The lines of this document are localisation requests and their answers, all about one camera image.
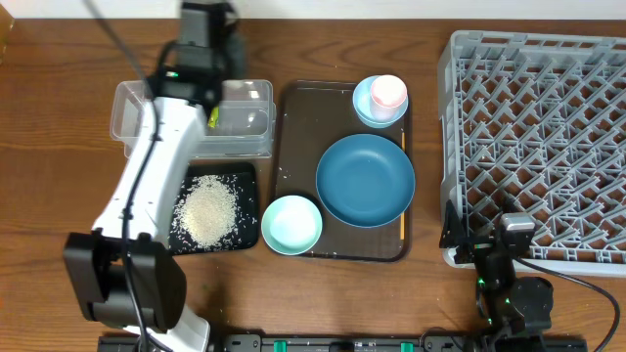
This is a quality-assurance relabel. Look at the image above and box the grey dishwasher rack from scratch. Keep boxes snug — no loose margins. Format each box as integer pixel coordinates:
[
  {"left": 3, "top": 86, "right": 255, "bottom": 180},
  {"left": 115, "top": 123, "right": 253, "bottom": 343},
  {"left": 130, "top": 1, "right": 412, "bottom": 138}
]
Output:
[{"left": 438, "top": 30, "right": 625, "bottom": 278}]

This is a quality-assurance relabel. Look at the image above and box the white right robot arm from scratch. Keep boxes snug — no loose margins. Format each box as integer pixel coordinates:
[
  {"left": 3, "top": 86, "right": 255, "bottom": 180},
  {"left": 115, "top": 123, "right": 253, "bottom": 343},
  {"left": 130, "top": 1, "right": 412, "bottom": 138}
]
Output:
[{"left": 439, "top": 201, "right": 554, "bottom": 351}]

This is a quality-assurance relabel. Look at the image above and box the dark blue plate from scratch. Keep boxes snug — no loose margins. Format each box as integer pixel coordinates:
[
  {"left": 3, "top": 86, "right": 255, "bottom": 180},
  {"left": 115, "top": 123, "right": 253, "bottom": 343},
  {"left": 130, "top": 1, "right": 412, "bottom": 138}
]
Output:
[{"left": 315, "top": 134, "right": 416, "bottom": 228}]

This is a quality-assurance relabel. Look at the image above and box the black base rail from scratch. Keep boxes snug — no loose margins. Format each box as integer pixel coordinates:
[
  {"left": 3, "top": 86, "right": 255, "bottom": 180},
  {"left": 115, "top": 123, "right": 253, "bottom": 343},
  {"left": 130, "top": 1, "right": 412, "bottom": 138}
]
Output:
[{"left": 96, "top": 332, "right": 588, "bottom": 352}]

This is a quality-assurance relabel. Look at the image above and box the green snack wrapper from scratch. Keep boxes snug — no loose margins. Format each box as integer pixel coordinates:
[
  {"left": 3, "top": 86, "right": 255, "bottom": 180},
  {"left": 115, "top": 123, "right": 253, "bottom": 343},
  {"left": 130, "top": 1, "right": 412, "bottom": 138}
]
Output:
[{"left": 207, "top": 107, "right": 219, "bottom": 129}]

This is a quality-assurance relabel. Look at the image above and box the wooden chopstick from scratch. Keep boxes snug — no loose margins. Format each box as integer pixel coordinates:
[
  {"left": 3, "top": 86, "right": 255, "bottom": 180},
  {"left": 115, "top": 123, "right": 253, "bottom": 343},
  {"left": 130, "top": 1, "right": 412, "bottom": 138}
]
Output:
[{"left": 400, "top": 132, "right": 406, "bottom": 242}]

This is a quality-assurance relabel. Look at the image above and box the pile of white rice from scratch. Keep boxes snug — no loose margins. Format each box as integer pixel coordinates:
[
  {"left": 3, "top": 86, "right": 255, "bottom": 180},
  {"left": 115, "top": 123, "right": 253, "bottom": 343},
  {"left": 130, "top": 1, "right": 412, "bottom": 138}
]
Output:
[{"left": 171, "top": 175, "right": 239, "bottom": 249}]

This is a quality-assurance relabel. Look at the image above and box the pink cup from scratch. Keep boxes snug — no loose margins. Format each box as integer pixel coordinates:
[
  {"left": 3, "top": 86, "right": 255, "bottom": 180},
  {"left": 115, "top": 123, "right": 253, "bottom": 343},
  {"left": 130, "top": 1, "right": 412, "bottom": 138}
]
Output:
[{"left": 370, "top": 74, "right": 408, "bottom": 122}]

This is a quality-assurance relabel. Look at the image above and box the brown serving tray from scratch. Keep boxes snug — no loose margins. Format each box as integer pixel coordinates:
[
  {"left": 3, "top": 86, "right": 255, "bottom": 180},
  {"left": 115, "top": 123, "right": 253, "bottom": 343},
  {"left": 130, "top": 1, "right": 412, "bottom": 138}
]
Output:
[{"left": 273, "top": 80, "right": 411, "bottom": 262}]

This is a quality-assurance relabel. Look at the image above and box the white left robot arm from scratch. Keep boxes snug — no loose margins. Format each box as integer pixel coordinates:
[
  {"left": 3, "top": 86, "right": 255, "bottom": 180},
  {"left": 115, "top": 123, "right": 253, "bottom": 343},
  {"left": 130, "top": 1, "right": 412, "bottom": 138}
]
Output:
[{"left": 63, "top": 1, "right": 243, "bottom": 351}]

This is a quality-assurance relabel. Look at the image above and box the black food waste tray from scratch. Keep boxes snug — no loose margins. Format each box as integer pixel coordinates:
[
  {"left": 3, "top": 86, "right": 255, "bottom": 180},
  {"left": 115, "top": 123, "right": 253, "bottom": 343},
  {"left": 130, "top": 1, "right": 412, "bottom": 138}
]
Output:
[{"left": 169, "top": 162, "right": 259, "bottom": 255}]

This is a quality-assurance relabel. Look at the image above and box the light blue bowl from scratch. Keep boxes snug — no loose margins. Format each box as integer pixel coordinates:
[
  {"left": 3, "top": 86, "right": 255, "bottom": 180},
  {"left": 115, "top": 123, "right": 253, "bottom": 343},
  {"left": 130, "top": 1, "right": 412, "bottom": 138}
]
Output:
[{"left": 352, "top": 75, "right": 409, "bottom": 129}]

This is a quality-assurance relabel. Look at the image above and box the clear plastic bin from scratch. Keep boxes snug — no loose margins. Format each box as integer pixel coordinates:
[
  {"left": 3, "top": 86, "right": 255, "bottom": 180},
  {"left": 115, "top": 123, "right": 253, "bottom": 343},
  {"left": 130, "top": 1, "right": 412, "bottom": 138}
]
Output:
[{"left": 111, "top": 79, "right": 276, "bottom": 159}]

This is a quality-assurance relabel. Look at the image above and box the mint green bowl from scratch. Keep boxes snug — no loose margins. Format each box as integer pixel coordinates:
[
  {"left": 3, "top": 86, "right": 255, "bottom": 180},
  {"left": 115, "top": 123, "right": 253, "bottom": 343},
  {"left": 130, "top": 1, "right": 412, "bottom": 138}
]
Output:
[{"left": 261, "top": 196, "right": 323, "bottom": 256}]

